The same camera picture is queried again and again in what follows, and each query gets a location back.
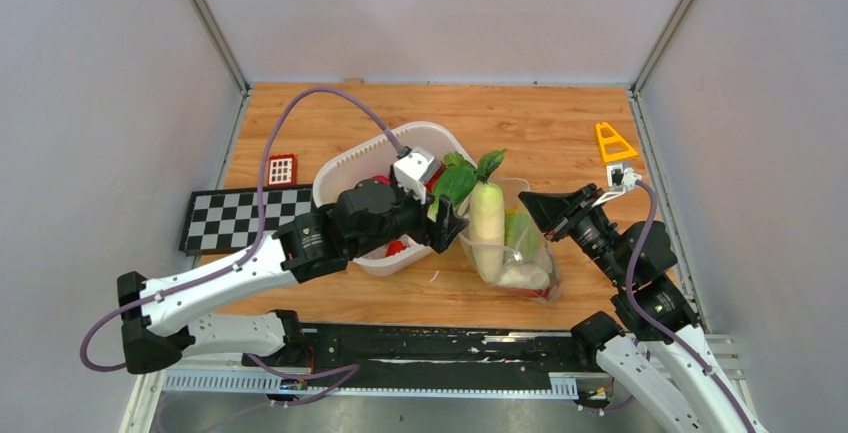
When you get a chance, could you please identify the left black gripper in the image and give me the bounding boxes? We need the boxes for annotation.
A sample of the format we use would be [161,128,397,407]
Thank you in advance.
[351,177,471,260]

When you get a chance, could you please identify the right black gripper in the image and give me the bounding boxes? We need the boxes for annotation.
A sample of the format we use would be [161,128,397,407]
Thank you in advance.
[516,183,627,285]

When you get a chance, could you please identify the green toy cabbage head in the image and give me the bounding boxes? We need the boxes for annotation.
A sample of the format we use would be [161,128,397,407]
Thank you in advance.
[504,208,544,262]

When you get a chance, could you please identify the long white toy radish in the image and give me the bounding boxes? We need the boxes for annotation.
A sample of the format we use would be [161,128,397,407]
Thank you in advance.
[468,182,505,282]

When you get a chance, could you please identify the clear pink zip bag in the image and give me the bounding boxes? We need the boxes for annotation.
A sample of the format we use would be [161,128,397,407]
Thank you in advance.
[459,178,562,303]

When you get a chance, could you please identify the red toy tomato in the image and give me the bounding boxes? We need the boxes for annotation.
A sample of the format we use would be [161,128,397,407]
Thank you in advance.
[385,240,407,258]
[507,285,560,302]

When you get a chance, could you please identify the white plastic basket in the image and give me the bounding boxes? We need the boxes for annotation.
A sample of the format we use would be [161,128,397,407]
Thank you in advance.
[312,121,472,276]

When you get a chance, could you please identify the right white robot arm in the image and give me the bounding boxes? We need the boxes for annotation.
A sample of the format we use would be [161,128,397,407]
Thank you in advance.
[519,178,766,432]

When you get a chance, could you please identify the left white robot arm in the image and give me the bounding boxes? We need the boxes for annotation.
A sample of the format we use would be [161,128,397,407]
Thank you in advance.
[117,180,469,374]

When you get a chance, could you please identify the green toy bok choy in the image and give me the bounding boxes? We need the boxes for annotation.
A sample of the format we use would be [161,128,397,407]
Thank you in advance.
[428,151,477,220]

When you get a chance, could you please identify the green toy leaf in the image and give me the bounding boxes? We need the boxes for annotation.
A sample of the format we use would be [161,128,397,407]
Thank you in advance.
[475,149,507,183]

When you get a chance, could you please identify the red toy strawberries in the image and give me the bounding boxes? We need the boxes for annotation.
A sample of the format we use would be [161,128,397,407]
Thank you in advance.
[372,175,391,185]

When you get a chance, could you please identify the red white grid block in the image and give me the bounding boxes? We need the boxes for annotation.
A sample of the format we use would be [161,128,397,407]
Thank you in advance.
[266,154,297,187]

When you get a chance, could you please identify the black white checkerboard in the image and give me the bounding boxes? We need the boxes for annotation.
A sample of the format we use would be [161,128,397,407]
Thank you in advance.
[177,184,313,257]

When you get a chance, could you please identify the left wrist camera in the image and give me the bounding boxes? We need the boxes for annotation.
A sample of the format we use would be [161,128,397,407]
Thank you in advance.
[391,147,442,204]

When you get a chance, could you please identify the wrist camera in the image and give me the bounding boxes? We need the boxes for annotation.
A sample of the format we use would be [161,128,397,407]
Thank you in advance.
[593,161,643,207]
[391,147,442,204]

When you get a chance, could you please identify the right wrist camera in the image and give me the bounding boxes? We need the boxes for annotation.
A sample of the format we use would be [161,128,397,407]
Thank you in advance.
[593,161,643,207]

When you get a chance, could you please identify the yellow plastic triangle frame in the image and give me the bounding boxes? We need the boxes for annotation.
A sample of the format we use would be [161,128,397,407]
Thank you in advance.
[594,121,639,164]

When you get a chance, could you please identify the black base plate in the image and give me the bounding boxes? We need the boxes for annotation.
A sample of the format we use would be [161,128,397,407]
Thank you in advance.
[263,323,611,392]

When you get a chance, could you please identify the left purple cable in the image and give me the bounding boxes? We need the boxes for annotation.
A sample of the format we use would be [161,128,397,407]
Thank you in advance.
[79,87,409,374]

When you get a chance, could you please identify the white slotted cable duct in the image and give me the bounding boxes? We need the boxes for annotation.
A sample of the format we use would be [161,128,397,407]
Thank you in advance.
[162,370,580,400]

